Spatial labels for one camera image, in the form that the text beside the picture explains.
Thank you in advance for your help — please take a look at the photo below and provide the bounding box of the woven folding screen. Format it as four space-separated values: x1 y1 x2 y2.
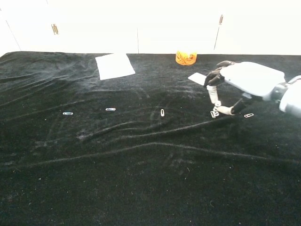
0 0 301 57

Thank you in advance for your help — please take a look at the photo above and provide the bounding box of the white folded napkin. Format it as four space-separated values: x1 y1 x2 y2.
95 53 136 81

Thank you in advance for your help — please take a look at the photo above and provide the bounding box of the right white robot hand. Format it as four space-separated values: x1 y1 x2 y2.
203 60 286 116

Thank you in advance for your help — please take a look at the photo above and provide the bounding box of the playing card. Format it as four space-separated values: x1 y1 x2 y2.
188 72 208 86

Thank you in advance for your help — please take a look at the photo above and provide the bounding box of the round wooden container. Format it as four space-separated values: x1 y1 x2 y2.
175 50 198 66

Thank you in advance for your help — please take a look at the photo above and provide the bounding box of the black velvet tablecloth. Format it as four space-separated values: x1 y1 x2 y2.
0 51 301 226

